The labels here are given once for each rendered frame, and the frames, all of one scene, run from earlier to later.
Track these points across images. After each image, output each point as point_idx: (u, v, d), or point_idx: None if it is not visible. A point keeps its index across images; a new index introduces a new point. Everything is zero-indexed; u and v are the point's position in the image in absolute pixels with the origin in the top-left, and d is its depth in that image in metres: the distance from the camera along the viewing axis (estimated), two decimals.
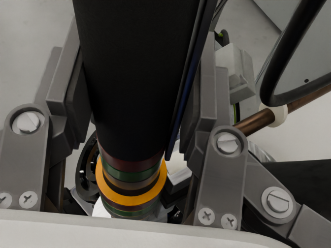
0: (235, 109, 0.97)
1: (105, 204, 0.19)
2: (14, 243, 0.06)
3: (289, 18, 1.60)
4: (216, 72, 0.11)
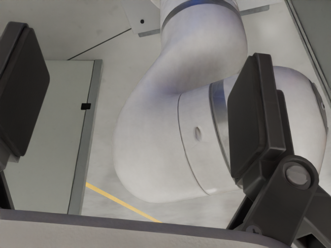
0: None
1: None
2: (14, 243, 0.06)
3: None
4: (273, 95, 0.11)
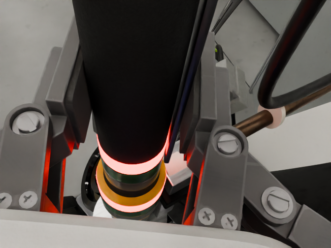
0: (231, 116, 1.02)
1: (105, 204, 0.20)
2: (14, 243, 0.06)
3: (285, 24, 1.64)
4: (216, 72, 0.11)
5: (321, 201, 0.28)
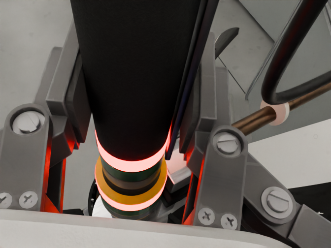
0: None
1: (105, 203, 0.19)
2: (14, 243, 0.06)
3: (279, 36, 1.72)
4: (216, 72, 0.11)
5: None
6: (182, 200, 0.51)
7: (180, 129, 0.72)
